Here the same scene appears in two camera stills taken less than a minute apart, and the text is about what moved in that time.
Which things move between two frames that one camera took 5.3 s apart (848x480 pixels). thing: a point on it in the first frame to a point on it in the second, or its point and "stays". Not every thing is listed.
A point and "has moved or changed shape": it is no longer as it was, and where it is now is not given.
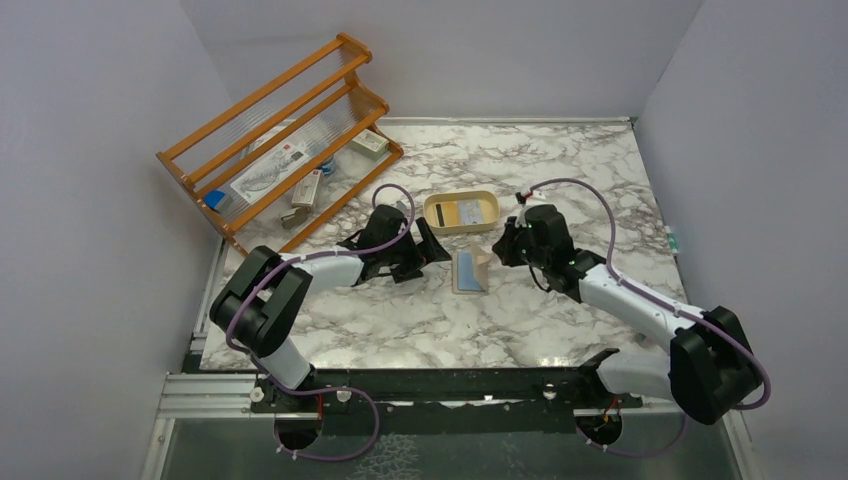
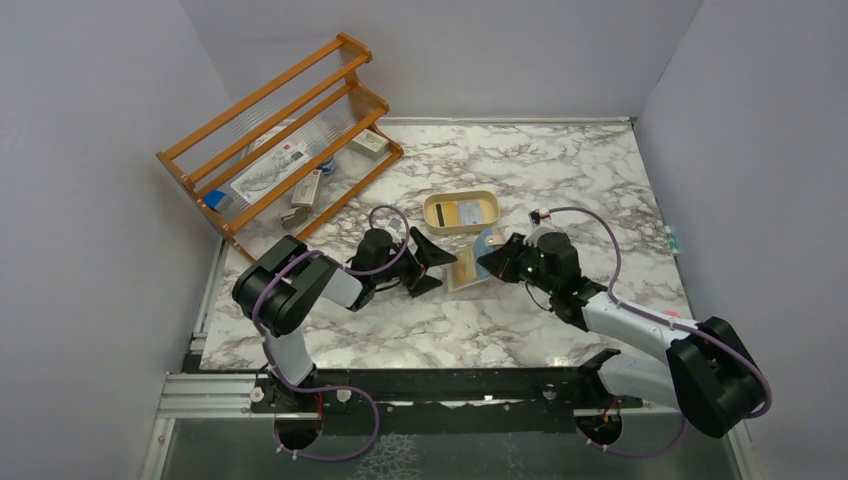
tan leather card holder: [470, 270] has moved or changed shape
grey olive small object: [294, 217] stays
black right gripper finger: [506, 246] to [506, 263]
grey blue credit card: [470, 212] stays
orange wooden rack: [274, 167] stays
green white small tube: [673, 241] stays
